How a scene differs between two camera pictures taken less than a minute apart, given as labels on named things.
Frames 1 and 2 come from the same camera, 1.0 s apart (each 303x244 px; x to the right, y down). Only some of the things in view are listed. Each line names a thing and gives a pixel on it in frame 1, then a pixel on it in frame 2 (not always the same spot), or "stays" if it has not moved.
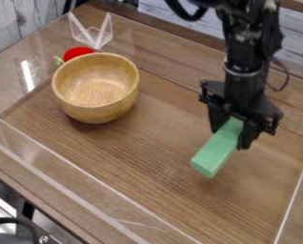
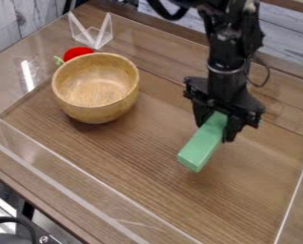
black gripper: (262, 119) -> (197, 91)
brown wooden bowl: (97, 87) stays
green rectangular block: (219, 148) -> (198, 151)
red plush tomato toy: (74, 51) stays
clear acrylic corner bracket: (93, 36) stays
